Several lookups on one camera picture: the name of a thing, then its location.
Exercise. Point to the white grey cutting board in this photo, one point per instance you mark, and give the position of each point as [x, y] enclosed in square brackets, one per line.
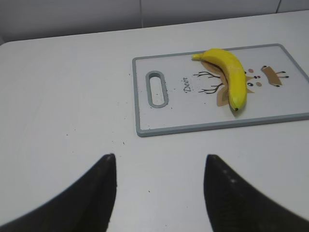
[175, 94]

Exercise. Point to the yellow plastic banana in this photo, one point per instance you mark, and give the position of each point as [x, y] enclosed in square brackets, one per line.
[233, 71]

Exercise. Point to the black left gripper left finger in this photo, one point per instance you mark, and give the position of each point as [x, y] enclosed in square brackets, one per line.
[85, 206]

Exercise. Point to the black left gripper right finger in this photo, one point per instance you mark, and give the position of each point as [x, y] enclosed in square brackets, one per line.
[234, 205]

